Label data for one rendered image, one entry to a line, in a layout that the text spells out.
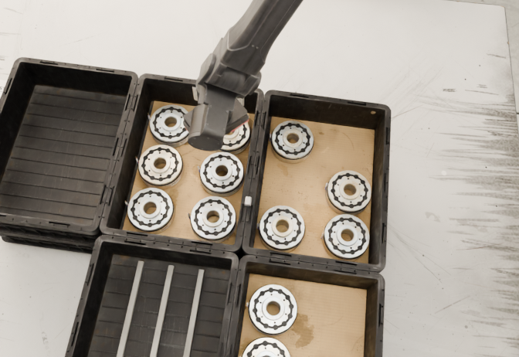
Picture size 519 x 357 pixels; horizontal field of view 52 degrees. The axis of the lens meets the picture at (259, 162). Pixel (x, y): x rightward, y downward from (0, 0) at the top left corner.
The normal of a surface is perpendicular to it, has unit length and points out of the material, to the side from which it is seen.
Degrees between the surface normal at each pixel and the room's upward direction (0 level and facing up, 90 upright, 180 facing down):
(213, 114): 25
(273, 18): 80
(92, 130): 0
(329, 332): 0
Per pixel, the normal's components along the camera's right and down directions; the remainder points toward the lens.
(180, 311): 0.04, -0.40
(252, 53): -0.01, 0.83
